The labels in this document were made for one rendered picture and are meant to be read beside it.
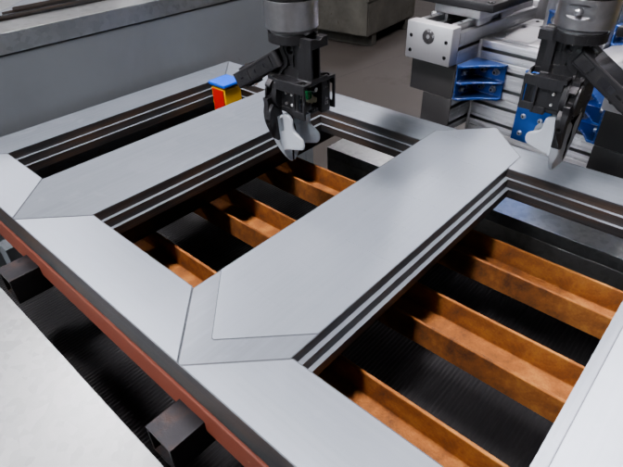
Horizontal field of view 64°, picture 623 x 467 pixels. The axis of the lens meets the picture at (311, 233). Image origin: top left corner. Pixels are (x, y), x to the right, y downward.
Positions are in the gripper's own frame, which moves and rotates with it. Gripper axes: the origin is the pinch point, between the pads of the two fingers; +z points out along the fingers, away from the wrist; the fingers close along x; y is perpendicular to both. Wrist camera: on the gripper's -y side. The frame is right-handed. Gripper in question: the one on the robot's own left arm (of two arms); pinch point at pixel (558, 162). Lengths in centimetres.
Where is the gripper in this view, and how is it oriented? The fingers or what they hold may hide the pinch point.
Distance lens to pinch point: 89.5
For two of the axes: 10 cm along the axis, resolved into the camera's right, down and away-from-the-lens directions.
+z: 0.2, 8.0, 6.0
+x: -6.7, 4.6, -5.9
